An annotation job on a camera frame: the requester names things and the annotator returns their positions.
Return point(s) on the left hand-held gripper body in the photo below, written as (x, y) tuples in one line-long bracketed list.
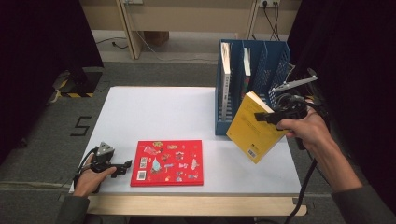
[(104, 148)]

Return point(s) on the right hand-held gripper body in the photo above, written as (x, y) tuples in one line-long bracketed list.
[(292, 107)]

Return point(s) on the yellow book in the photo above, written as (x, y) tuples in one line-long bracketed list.
[(246, 133)]

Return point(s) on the blue file rack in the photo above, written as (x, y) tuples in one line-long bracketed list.
[(222, 129)]

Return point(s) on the white grey book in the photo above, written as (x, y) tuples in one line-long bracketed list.
[(225, 87)]

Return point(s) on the teal illustrated book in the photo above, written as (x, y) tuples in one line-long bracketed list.
[(246, 62)]

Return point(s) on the red picture book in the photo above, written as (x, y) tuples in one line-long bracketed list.
[(186, 149)]

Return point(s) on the person's right hand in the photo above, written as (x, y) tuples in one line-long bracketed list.
[(311, 130)]

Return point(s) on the person's left hand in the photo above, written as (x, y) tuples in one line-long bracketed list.
[(90, 180)]

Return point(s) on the black stand base striped tape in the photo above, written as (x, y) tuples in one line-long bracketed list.
[(90, 79)]

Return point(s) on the light wooden table board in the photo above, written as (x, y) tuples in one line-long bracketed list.
[(186, 205)]

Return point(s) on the black curtain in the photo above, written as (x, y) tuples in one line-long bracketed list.
[(31, 62), (358, 62)]

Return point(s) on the beige wooden desk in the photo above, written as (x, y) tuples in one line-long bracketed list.
[(186, 18)]

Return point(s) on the white wall socket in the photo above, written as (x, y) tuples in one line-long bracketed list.
[(270, 1)]

